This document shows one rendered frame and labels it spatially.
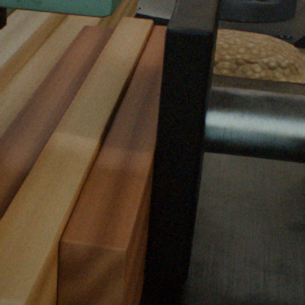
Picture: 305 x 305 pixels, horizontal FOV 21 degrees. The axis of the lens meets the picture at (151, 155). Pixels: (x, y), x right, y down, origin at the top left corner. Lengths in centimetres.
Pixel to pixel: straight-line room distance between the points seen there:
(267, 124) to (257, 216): 6
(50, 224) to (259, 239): 14
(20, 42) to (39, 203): 17
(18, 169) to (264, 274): 10
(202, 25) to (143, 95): 7
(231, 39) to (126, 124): 26
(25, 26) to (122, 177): 18
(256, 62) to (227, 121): 23
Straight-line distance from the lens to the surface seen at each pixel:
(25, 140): 28
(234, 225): 35
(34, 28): 42
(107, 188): 24
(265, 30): 98
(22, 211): 22
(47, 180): 24
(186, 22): 27
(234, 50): 54
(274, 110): 30
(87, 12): 24
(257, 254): 33
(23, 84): 37
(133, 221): 23
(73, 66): 36
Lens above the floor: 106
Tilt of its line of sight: 23 degrees down
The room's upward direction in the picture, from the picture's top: 5 degrees clockwise
